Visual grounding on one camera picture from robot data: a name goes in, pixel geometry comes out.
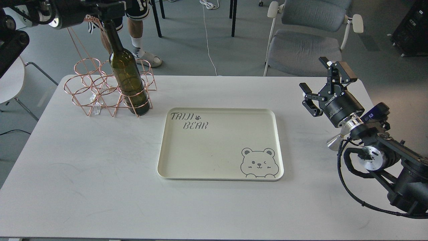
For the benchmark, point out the dark green wine bottle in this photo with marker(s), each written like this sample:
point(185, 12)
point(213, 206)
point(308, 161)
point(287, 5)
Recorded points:
point(126, 72)

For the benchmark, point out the copper wire wine rack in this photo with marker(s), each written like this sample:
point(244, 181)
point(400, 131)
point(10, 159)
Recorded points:
point(99, 92)

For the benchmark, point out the grey office chair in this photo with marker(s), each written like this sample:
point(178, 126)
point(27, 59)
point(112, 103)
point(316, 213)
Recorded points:
point(297, 53)

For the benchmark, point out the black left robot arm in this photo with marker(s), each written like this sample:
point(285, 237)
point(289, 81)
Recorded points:
point(14, 41)

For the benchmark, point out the cream bear serving tray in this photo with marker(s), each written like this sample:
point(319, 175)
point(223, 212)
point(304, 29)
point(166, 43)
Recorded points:
point(220, 144)

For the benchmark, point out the black equipment case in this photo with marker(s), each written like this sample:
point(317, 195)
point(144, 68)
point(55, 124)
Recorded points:
point(411, 35)

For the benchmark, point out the person in black shorts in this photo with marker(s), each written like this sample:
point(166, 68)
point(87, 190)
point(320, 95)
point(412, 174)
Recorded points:
point(136, 13)

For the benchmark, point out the white round chair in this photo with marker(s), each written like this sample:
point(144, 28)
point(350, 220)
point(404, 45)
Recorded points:
point(13, 79)

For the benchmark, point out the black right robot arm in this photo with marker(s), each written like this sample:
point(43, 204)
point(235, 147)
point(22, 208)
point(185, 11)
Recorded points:
point(365, 146)

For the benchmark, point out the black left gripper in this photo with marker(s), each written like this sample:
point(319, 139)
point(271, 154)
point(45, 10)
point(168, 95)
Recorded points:
point(73, 12)

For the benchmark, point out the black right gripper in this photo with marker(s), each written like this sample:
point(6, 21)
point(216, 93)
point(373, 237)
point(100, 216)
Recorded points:
point(334, 100)

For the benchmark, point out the steel double jigger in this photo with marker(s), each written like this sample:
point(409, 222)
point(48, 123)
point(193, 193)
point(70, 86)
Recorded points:
point(334, 142)

